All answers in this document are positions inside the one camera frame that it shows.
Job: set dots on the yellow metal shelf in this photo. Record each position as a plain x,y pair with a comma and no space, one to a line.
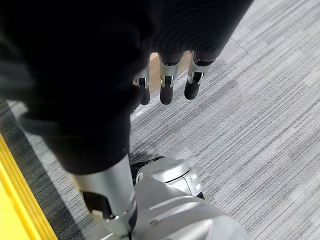
18,197

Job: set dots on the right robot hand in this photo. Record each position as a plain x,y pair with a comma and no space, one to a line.
82,75

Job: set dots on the cardboard box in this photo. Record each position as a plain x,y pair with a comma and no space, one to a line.
170,65

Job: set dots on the silver robot leg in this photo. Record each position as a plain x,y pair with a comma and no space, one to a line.
172,200

